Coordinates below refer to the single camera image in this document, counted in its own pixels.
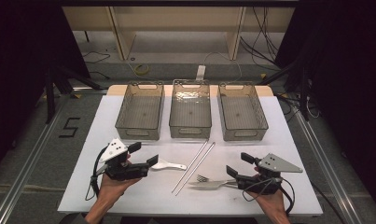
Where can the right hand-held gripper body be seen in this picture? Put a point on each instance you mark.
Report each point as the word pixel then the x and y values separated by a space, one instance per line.
pixel 269 165

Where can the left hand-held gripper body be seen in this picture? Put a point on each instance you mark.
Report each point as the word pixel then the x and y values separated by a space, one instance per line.
pixel 118 168

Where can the white spoon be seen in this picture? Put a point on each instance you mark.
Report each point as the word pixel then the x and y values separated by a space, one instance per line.
pixel 164 165

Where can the metal fork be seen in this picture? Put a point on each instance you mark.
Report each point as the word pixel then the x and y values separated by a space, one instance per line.
pixel 202 178

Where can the smoky clear plastic basket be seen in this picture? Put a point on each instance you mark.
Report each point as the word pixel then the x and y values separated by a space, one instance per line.
pixel 241 112
pixel 140 112
pixel 190 109

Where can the person's left hand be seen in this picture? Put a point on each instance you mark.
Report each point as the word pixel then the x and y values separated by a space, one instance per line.
pixel 111 186

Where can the person's right hand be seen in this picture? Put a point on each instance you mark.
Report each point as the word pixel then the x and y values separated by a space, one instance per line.
pixel 272 203

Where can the white table board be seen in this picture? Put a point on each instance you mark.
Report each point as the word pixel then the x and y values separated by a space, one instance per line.
pixel 157 202

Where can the black metal stand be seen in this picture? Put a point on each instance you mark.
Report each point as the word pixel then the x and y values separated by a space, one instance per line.
pixel 303 93
pixel 49 93

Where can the white power strip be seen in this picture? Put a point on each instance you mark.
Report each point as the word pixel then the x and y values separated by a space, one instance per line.
pixel 200 73

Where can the light wooden shelf unit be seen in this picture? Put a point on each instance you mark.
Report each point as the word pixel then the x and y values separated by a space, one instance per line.
pixel 176 20

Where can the aluminium floor rail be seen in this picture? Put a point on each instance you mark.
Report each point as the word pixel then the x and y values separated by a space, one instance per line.
pixel 325 161
pixel 24 168

